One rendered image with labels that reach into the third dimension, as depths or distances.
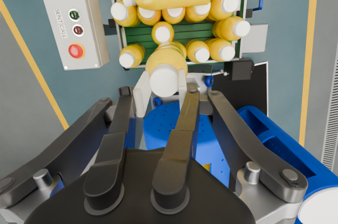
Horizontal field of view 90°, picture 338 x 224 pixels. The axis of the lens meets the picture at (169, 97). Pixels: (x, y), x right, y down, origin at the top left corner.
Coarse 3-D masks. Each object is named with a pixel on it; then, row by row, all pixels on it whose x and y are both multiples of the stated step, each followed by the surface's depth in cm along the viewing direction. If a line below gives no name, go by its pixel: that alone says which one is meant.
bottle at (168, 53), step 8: (160, 48) 27; (168, 48) 26; (176, 48) 29; (152, 56) 25; (160, 56) 24; (168, 56) 24; (176, 56) 25; (184, 56) 30; (152, 64) 24; (160, 64) 23; (168, 64) 23; (176, 64) 24; (184, 64) 25
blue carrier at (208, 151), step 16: (160, 112) 59; (176, 112) 58; (144, 128) 50; (160, 128) 49; (208, 128) 48; (160, 144) 44; (208, 144) 42; (208, 160) 44; (224, 160) 47; (224, 176) 50
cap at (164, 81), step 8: (152, 72) 22; (160, 72) 21; (168, 72) 21; (176, 72) 22; (152, 80) 21; (160, 80) 21; (168, 80) 21; (176, 80) 21; (152, 88) 22; (160, 88) 22; (168, 88) 22; (176, 88) 22; (160, 96) 22; (168, 96) 22
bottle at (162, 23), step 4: (156, 24) 48; (160, 24) 47; (164, 24) 47; (168, 24) 48; (152, 28) 49; (156, 28) 47; (168, 28) 47; (172, 28) 49; (152, 32) 48; (172, 32) 48; (152, 36) 49; (172, 36) 49; (156, 40) 48; (168, 40) 48; (172, 40) 51
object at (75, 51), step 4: (72, 44) 44; (76, 44) 44; (68, 48) 44; (72, 48) 44; (76, 48) 44; (80, 48) 44; (72, 52) 44; (76, 52) 44; (80, 52) 44; (72, 56) 45; (76, 56) 45; (80, 56) 45
